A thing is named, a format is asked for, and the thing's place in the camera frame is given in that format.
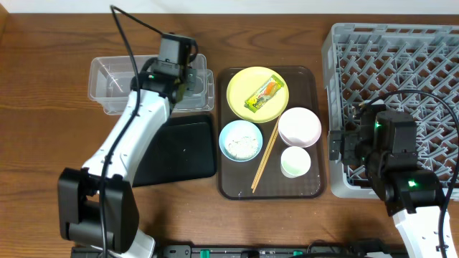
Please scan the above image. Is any white green cup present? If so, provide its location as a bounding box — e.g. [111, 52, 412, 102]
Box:
[280, 146, 311, 178]

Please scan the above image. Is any green orange snack wrapper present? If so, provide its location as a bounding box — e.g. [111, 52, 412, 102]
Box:
[245, 75, 285, 113]

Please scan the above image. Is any light blue bowl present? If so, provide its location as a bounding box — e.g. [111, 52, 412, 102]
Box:
[219, 120, 263, 162]

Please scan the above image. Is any pile of white rice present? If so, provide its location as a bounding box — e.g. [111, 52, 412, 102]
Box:
[224, 131, 259, 161]

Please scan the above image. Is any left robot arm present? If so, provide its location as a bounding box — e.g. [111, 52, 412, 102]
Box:
[57, 57, 196, 257]

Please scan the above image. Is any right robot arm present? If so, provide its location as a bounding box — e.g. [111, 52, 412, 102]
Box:
[328, 110, 458, 257]

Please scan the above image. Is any clear plastic waste bin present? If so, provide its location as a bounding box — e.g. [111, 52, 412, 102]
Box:
[88, 54, 214, 115]

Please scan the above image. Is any grey plastic dishwasher rack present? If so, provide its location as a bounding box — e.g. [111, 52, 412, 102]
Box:
[321, 23, 458, 187]

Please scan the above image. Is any pink round bowl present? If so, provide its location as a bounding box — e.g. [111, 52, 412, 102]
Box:
[278, 107, 322, 148]

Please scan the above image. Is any wooden chopstick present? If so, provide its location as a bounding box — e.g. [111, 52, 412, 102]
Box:
[250, 115, 280, 191]
[252, 121, 280, 194]

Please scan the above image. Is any black plastic tray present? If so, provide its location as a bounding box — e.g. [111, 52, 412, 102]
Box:
[133, 115, 217, 187]

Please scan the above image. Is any yellow round plate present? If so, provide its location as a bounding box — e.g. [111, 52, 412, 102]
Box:
[226, 67, 289, 123]

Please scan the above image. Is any right black cable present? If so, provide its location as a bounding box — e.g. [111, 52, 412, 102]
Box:
[354, 89, 459, 258]

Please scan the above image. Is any black cable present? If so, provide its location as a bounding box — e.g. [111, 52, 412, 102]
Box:
[354, 89, 459, 258]
[98, 4, 166, 258]

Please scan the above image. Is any left black cable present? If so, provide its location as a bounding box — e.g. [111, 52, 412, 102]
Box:
[98, 4, 166, 258]

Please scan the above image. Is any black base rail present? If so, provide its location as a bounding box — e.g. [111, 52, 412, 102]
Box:
[70, 244, 410, 258]

